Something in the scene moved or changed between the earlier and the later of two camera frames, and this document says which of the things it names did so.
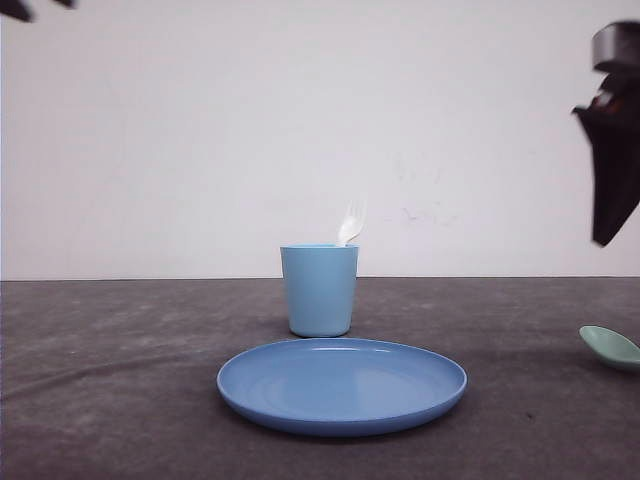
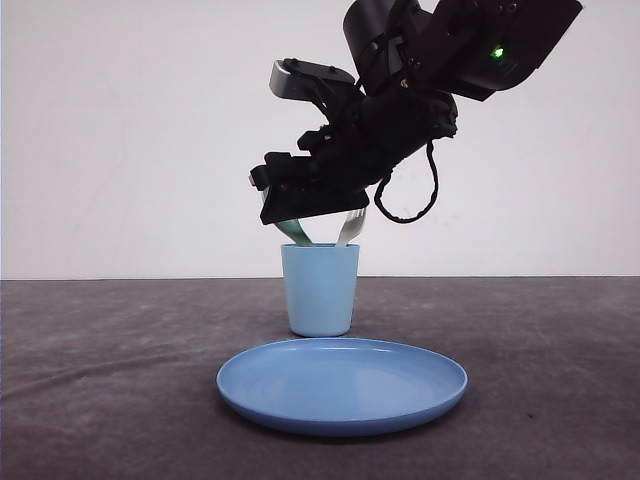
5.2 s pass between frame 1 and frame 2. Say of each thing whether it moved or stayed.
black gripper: moved
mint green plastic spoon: moved
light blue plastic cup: stayed
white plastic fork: stayed
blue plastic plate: stayed
